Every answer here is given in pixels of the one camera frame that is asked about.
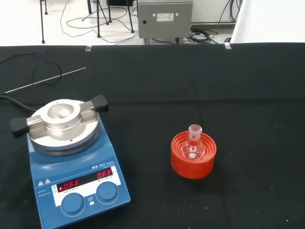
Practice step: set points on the blue-base heater with steel plate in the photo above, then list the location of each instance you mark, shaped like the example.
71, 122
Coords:
78, 171

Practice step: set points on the black bench cloth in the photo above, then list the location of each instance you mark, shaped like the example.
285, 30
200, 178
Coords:
214, 83

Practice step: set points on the grey metal cabinet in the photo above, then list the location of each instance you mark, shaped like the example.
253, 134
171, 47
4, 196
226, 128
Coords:
164, 28

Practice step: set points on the clear cloth clip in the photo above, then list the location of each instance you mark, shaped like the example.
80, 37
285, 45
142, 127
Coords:
227, 46
88, 48

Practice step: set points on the orange ribbed flask stand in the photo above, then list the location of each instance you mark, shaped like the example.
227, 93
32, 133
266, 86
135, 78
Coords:
190, 170

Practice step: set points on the black tripod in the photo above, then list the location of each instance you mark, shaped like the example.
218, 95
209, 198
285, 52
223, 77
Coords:
42, 23
98, 26

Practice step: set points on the thin metal probe rod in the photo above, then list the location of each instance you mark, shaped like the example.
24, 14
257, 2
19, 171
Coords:
71, 72

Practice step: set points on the white panel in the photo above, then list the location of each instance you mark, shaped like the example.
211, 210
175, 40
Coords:
274, 21

